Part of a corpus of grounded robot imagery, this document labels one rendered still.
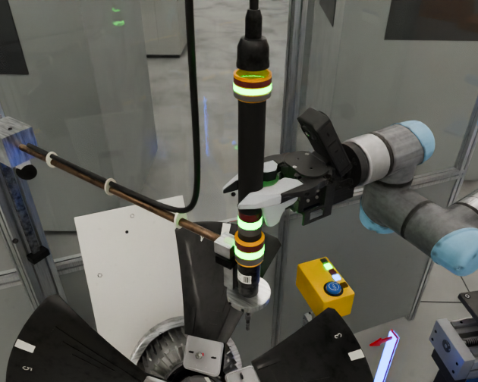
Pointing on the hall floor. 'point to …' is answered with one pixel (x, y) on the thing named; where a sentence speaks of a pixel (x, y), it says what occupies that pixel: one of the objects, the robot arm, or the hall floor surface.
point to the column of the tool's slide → (42, 291)
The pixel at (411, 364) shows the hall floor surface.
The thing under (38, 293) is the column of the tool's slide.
